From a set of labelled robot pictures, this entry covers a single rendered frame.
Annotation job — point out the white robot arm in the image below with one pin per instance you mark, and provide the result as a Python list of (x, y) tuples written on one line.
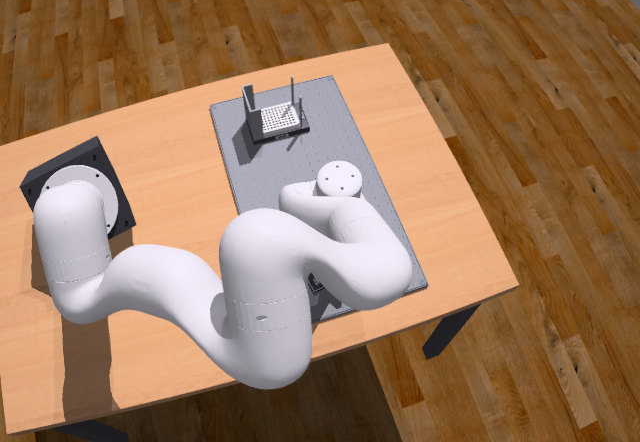
[(265, 258)]

